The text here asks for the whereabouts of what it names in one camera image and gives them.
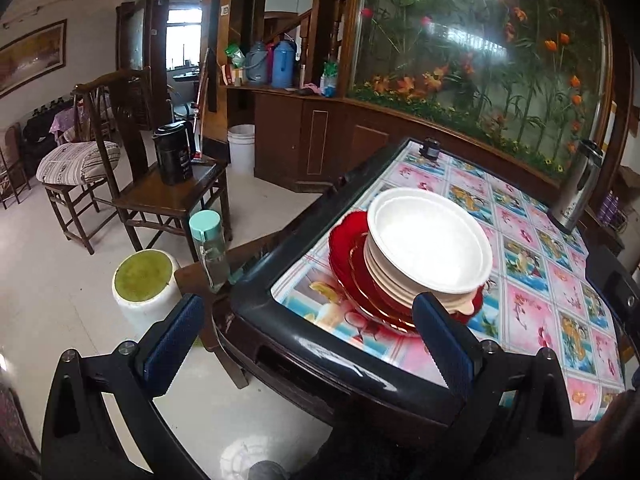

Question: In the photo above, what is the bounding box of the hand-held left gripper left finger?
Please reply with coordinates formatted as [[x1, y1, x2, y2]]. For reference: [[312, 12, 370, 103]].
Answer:
[[41, 292, 206, 480]]

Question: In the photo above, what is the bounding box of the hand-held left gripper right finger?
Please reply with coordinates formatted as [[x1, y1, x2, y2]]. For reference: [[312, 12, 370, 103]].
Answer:
[[411, 291, 576, 480]]

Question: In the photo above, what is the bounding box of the beige bowl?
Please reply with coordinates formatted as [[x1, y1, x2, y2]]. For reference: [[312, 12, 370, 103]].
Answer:
[[367, 265, 475, 317]]

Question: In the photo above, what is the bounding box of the white bowl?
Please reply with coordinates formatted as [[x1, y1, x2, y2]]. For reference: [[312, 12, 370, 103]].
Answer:
[[364, 245, 476, 306], [366, 187, 493, 295]]

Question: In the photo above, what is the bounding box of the small red glass plate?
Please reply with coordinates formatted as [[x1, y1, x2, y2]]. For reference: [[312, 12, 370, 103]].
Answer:
[[349, 232, 485, 333]]

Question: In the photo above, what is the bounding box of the large red glass plate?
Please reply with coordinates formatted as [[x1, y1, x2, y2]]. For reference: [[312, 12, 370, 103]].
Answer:
[[327, 210, 486, 336]]

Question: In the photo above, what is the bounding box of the wooden side cabinet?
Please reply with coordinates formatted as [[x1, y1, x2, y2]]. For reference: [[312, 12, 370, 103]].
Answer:
[[585, 207, 626, 256]]

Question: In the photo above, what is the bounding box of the small wooden side table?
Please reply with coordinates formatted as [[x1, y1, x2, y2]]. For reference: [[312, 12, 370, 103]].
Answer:
[[174, 232, 281, 391]]

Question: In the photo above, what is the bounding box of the white stool with green top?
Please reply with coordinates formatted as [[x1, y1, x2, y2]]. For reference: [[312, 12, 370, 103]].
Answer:
[[111, 249, 183, 336]]

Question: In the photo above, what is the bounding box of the fruit print tablecloth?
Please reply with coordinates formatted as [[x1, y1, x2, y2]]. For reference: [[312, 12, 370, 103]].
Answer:
[[270, 140, 631, 423]]

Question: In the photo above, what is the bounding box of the stainless steel thermos jug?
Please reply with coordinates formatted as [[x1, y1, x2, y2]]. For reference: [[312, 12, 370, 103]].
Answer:
[[546, 140, 605, 235]]

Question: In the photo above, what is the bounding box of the cardboard box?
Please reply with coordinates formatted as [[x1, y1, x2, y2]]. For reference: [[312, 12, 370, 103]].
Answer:
[[617, 165, 640, 196]]

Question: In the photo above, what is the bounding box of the water bottle with mint lid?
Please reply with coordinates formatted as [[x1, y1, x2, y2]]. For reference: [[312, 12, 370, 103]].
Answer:
[[189, 210, 230, 293]]

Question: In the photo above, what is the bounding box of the black framed table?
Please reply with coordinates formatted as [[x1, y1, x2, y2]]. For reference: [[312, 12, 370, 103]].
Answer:
[[210, 135, 640, 441]]

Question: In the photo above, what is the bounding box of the dark wooden chair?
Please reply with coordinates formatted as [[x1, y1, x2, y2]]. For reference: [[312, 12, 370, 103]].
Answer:
[[75, 66, 233, 263]]

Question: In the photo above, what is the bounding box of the black electric kettle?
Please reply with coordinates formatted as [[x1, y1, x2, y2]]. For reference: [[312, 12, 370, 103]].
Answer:
[[151, 121, 195, 186]]

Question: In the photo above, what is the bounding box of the white plastic bucket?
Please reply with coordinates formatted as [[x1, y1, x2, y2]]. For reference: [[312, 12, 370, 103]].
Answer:
[[227, 124, 256, 176]]

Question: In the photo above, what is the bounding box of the wooden chair with striped cushion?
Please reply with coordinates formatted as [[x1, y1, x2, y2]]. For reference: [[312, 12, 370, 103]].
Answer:
[[36, 87, 123, 256]]

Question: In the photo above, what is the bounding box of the glass flower display panel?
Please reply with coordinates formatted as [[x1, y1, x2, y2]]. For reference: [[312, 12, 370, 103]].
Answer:
[[345, 0, 613, 181]]

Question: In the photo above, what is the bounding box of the grey-blue thermos flask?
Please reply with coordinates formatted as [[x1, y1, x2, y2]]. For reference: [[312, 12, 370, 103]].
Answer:
[[244, 42, 271, 83]]

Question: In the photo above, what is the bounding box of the blue thermos flask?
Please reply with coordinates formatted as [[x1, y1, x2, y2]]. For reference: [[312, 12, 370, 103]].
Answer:
[[271, 40, 296, 88]]

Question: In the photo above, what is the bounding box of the framed wall painting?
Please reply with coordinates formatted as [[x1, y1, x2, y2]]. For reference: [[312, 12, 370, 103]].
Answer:
[[0, 19, 68, 98]]

